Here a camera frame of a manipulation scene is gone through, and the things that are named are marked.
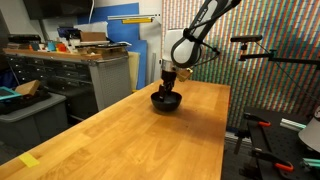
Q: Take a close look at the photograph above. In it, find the wooden workbench shelf top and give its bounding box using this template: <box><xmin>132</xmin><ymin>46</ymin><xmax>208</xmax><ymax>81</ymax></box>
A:
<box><xmin>3</xmin><ymin>48</ymin><xmax>103</xmax><ymax>61</ymax></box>

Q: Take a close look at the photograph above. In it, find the brown wooden block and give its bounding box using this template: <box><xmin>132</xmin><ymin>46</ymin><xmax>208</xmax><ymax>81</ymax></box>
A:
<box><xmin>15</xmin><ymin>80</ymin><xmax>40</xmax><ymax>96</ymax></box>

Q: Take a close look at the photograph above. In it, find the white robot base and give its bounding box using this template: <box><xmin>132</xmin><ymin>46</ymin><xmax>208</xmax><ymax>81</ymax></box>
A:
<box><xmin>298</xmin><ymin>106</ymin><xmax>320</xmax><ymax>153</ymax></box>

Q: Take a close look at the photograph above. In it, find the gold wrist camera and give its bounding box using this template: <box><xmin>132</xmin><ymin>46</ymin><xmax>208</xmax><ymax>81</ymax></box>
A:
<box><xmin>176</xmin><ymin>68</ymin><xmax>193</xmax><ymax>82</ymax></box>

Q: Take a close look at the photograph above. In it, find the grey storage bin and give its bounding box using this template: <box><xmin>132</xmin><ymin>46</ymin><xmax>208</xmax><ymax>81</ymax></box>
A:
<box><xmin>0</xmin><ymin>93</ymin><xmax>68</xmax><ymax>150</ymax></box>

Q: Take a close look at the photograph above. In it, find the silver aluminium extrusion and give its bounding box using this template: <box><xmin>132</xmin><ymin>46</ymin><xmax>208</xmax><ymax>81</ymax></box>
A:
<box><xmin>280</xmin><ymin>118</ymin><xmax>305</xmax><ymax>132</ymax></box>

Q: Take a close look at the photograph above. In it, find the teal tray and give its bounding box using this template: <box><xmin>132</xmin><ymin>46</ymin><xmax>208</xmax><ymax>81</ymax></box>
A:
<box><xmin>0</xmin><ymin>86</ymin><xmax>21</xmax><ymax>101</ymax></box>

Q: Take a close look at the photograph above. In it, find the lower orange-handled bar clamp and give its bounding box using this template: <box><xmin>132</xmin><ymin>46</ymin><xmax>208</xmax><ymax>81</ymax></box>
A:
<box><xmin>251</xmin><ymin>148</ymin><xmax>294</xmax><ymax>172</ymax></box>

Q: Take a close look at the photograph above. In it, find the grey drawer cabinet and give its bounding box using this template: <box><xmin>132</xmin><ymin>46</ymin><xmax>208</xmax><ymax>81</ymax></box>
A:
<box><xmin>5</xmin><ymin>54</ymin><xmax>131</xmax><ymax>120</ymax></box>

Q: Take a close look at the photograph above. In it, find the blue foam board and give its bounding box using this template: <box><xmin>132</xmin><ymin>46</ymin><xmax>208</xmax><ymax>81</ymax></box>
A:
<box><xmin>91</xmin><ymin>3</ymin><xmax>147</xmax><ymax>89</ymax></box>

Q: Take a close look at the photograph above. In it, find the cardboard box on shelf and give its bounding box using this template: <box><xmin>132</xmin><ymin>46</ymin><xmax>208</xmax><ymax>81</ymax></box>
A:
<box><xmin>80</xmin><ymin>32</ymin><xmax>106</xmax><ymax>42</ymax></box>

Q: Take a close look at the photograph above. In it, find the orange-handled bar clamp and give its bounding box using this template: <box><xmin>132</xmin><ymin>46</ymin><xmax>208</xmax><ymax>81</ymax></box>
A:
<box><xmin>251</xmin><ymin>148</ymin><xmax>294</xmax><ymax>172</ymax></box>
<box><xmin>243</xmin><ymin>113</ymin><xmax>271</xmax><ymax>127</ymax></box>

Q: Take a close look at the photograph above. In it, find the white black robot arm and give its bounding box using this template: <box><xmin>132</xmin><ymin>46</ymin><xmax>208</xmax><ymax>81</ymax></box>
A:
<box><xmin>159</xmin><ymin>0</ymin><xmax>241</xmax><ymax>101</ymax></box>

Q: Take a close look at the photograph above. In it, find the black bowl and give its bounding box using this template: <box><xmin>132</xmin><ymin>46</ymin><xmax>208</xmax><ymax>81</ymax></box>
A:
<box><xmin>151</xmin><ymin>92</ymin><xmax>182</xmax><ymax>112</ymax></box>

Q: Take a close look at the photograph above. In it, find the black camera on boom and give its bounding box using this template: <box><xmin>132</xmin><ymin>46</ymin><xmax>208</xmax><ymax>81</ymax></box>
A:
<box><xmin>230</xmin><ymin>35</ymin><xmax>263</xmax><ymax>43</ymax></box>

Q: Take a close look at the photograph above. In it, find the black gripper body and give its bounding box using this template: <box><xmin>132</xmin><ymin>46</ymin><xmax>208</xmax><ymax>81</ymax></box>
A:
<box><xmin>161</xmin><ymin>70</ymin><xmax>177</xmax><ymax>87</ymax></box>

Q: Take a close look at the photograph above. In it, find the black wall monitor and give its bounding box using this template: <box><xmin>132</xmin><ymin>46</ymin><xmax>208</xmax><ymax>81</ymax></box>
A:
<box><xmin>23</xmin><ymin>0</ymin><xmax>92</xmax><ymax>20</ymax></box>

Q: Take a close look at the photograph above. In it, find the yellow spirit level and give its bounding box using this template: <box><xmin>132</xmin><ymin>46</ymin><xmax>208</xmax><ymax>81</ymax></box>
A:
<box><xmin>121</xmin><ymin>18</ymin><xmax>153</xmax><ymax>24</ymax></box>

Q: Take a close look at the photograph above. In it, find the upper orange-handled bar clamp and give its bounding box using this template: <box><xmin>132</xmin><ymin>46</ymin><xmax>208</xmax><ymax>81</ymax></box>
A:
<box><xmin>243</xmin><ymin>113</ymin><xmax>271</xmax><ymax>127</ymax></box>

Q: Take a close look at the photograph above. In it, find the black optical breadboard table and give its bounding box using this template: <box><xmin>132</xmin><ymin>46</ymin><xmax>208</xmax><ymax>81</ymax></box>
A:
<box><xmin>234</xmin><ymin>107</ymin><xmax>320</xmax><ymax>180</ymax></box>

